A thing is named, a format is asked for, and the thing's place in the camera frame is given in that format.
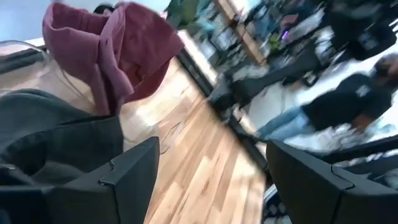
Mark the clear plastic bin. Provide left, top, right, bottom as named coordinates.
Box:
left=0, top=39, right=94, bottom=108

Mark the person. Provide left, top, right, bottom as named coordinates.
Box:
left=256, top=52, right=398, bottom=142

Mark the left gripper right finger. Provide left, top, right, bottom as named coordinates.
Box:
left=266, top=139, right=398, bottom=224

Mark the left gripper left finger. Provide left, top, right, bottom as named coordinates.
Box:
left=46, top=136, right=160, bottom=224

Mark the snake plant in white pot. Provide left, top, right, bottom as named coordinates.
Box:
left=166, top=0, right=200, bottom=27

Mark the grey hoodie garment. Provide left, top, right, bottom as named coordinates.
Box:
left=0, top=88, right=125, bottom=187

